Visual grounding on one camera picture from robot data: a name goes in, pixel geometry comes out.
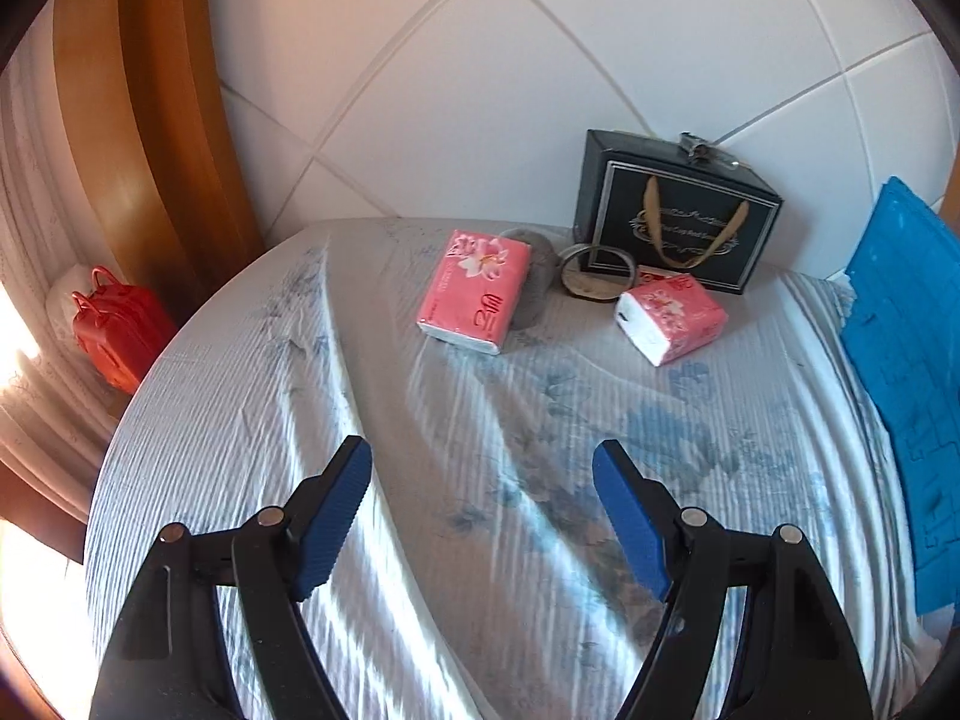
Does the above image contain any grey plush toy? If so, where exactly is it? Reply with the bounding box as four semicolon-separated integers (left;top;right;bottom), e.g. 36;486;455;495
501;227;560;330

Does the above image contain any blue plastic crate lid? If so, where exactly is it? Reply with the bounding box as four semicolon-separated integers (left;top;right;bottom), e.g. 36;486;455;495
841;177;960;614

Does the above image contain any red toy suitcase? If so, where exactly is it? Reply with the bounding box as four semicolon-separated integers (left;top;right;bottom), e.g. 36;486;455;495
70;265;178;395

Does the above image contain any pink tissue pack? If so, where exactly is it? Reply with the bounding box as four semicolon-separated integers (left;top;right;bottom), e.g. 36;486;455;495
613;275;727;367
416;229;532;355

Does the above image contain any black gift box gold handle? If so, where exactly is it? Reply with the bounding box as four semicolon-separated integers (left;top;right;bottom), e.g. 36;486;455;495
573;128;782;294

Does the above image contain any striped floral bed sheet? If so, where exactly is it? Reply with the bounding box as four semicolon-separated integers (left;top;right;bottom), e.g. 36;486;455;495
85;220;940;718

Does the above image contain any wooden bed frame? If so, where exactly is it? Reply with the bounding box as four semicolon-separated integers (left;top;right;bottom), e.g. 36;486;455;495
53;0;265;319

